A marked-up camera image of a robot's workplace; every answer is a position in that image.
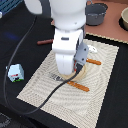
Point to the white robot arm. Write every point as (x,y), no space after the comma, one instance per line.
(69,18)

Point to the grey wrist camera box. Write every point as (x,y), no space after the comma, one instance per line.
(81,54)

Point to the wooden handled fork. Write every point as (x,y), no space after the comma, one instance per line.
(74,84)

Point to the small toy milk carton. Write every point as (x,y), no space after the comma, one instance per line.
(16,73)

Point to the round wooden plate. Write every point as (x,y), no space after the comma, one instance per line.
(80,75)

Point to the wooden handled knife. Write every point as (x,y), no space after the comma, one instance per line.
(93,61)

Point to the blue basket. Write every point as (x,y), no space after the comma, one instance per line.
(7,5)

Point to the large grey pot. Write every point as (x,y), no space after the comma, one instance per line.
(95,13)

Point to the brown toy sausage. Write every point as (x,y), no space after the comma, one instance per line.
(45,42)

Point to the white toy fish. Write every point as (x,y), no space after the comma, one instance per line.
(92,49)

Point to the beige bowl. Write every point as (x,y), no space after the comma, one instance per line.
(124,16)

